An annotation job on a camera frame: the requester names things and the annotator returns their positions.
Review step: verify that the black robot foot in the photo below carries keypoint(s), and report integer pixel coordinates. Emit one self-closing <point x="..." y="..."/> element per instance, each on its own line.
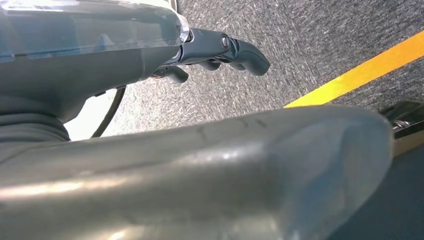
<point x="407" y="114"/>

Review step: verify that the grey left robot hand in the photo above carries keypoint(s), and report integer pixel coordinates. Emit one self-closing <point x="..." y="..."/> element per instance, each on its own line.
<point x="82" y="66"/>

